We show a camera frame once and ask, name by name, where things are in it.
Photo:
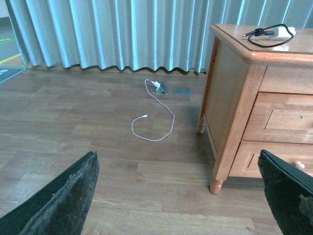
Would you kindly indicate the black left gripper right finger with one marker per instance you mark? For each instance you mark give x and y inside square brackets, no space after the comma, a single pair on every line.
[289,193]

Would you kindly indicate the wooden nightstand cabinet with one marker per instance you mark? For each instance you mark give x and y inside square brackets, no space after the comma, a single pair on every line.
[237,73]

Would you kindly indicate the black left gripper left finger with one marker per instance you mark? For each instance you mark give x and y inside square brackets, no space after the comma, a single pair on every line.
[60,207]

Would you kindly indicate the closed metal floor socket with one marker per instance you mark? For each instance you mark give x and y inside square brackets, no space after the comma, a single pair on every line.
[182,91]

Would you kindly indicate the light green pleated curtain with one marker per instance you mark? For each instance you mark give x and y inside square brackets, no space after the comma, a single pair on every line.
[138,33]

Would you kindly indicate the green floor sign mat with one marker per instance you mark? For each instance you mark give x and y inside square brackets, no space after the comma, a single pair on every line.
[8,72]

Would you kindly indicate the white charger with black cable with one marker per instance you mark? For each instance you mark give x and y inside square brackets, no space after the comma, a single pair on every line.
[275,32]

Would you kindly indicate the open metal floor socket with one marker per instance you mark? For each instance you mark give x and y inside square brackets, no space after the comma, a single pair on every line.
[161,88]

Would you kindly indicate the wooden bottom drawer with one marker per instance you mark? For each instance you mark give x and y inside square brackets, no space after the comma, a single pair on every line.
[246,160]

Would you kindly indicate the wooden top drawer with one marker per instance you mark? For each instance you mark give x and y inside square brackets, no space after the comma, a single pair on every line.
[286,118]

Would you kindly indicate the wooden drawer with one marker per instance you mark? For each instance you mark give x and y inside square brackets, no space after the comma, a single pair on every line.
[286,118]
[246,160]

